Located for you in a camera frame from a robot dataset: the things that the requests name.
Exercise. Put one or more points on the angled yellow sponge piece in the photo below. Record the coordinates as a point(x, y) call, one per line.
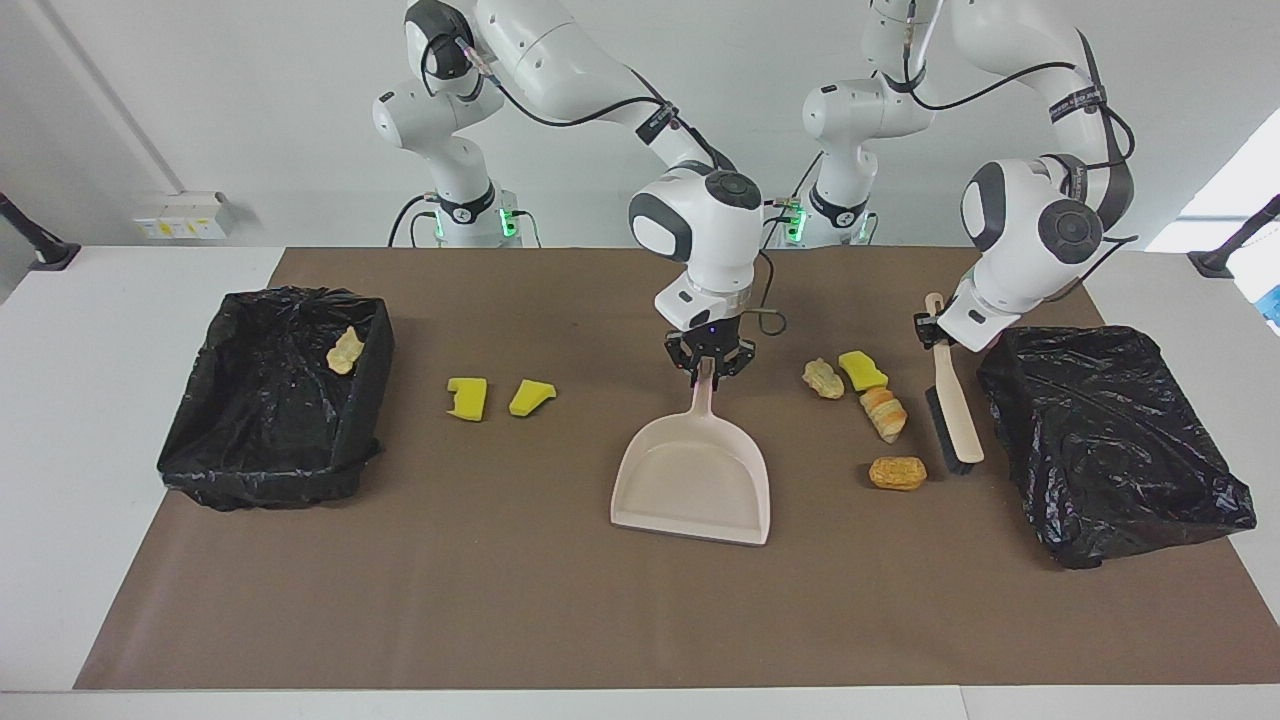
point(528, 398)

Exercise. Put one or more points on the notched yellow sponge piece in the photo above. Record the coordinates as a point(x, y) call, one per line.
point(467, 400)

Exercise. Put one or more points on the beige brush black bristles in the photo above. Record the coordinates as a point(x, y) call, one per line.
point(960, 420)

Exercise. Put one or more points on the white wall socket box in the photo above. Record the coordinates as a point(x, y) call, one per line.
point(180, 220)

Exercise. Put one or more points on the bin wrapped in black bag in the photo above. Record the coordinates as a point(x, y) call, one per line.
point(1100, 440)

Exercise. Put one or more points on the beige plastic dustpan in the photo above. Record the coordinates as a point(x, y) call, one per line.
point(690, 480)

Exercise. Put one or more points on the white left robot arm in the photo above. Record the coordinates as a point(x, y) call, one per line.
point(1030, 215)

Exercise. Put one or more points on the black stand with foot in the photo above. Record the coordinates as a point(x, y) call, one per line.
point(1215, 262)
point(45, 250)

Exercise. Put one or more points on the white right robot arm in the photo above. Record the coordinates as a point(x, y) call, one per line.
point(560, 50)

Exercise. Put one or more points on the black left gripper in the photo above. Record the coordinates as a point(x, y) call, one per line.
point(921, 331)

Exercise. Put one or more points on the yellow sponge wedge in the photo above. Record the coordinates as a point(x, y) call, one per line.
point(862, 370)

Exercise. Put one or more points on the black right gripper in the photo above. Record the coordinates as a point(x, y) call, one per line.
point(712, 342)

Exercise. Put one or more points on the brown bread roll toy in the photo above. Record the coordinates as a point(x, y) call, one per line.
point(897, 474)

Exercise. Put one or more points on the pale dumpling toy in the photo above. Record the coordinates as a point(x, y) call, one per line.
point(345, 352)

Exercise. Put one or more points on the small blue object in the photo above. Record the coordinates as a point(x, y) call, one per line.
point(1273, 305)

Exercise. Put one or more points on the small ridged pastry toy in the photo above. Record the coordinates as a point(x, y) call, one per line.
point(824, 379)

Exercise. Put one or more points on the open bin black liner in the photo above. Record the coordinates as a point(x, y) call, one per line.
point(260, 420)

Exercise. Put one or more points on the striped croissant toy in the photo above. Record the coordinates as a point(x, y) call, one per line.
point(885, 415)

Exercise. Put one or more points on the brown paper table mat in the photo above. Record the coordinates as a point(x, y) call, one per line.
point(600, 600)

